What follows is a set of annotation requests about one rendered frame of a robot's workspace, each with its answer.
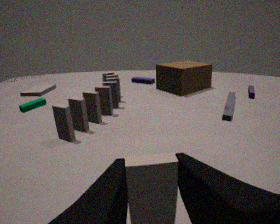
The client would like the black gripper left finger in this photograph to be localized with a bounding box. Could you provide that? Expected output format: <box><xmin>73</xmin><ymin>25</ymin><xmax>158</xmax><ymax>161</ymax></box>
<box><xmin>48</xmin><ymin>159</ymin><xmax>128</xmax><ymax>224</ymax></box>

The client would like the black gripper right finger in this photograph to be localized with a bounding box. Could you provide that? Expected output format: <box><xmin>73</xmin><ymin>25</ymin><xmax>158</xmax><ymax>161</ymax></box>
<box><xmin>176</xmin><ymin>152</ymin><xmax>280</xmax><ymax>224</ymax></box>

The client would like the brown rectangular block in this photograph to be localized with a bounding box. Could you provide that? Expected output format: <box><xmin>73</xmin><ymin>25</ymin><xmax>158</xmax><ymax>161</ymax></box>
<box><xmin>156</xmin><ymin>60</ymin><xmax>212</xmax><ymax>96</ymax></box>

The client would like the green rectangular block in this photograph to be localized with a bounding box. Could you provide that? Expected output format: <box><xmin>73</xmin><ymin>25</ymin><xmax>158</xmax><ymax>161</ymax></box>
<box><xmin>19</xmin><ymin>99</ymin><xmax>47</xmax><ymax>112</ymax></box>

